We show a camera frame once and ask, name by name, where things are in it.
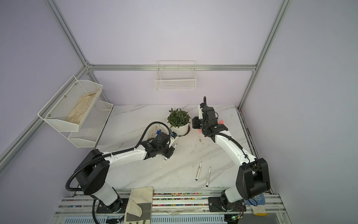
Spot beige canvas glove front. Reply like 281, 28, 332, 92
124, 186, 153, 224

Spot pink watering can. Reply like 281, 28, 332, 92
199, 120, 224, 133

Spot aluminium frame rails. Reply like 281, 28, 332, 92
0, 0, 293, 224

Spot left black corrugated cable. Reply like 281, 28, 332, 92
65, 121, 172, 224

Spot blue dotted work glove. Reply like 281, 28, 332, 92
245, 193, 268, 217

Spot white wire wall basket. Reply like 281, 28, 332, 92
155, 60, 197, 91

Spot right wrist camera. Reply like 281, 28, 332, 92
198, 103, 204, 119

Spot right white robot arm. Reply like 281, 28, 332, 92
192, 103, 271, 211

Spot green potted plant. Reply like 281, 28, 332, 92
167, 108, 191, 137

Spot white two-tier mesh rack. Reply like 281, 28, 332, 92
38, 76, 113, 148

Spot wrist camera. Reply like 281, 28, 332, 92
169, 132, 178, 147
198, 103, 204, 119

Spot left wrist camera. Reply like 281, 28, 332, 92
169, 132, 178, 147

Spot right black corrugated cable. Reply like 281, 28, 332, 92
202, 96, 209, 132

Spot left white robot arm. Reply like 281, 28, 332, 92
74, 132, 178, 213

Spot black corrugated cable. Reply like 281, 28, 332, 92
202, 96, 209, 132
65, 121, 172, 224

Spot white knit work glove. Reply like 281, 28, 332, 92
147, 124, 161, 139

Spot beige glove in rack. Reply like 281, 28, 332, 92
65, 91, 98, 125

